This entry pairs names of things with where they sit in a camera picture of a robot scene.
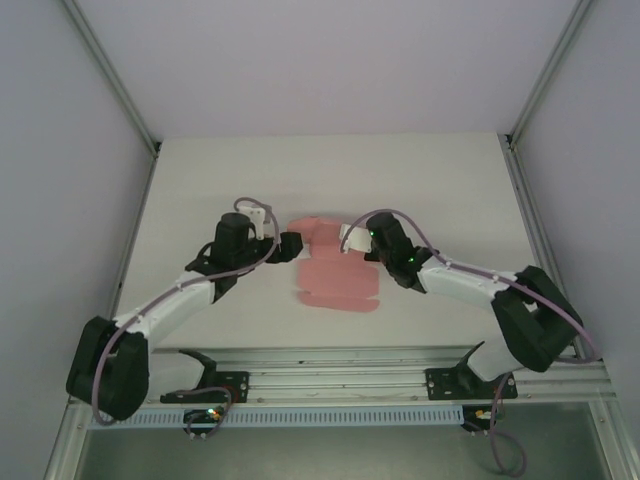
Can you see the aluminium side rail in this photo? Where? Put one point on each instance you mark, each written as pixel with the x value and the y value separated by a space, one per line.
pixel 130 240
pixel 535 220

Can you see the pink paper box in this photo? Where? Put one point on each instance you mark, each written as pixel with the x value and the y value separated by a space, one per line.
pixel 335 290

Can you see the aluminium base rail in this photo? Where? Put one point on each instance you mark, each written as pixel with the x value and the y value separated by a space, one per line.
pixel 340 375

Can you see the aluminium frame post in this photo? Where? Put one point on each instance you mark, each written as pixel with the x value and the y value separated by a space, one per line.
pixel 550 70
pixel 112 75

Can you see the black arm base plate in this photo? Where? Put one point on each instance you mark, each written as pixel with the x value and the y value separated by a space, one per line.
pixel 235 385
pixel 440 382

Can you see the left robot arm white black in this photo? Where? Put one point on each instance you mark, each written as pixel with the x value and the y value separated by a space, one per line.
pixel 170 310

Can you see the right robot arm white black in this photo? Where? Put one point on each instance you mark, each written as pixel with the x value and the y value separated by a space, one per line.
pixel 460 285

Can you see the small electronics board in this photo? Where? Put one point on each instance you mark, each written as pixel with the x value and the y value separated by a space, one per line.
pixel 480 417
pixel 202 417

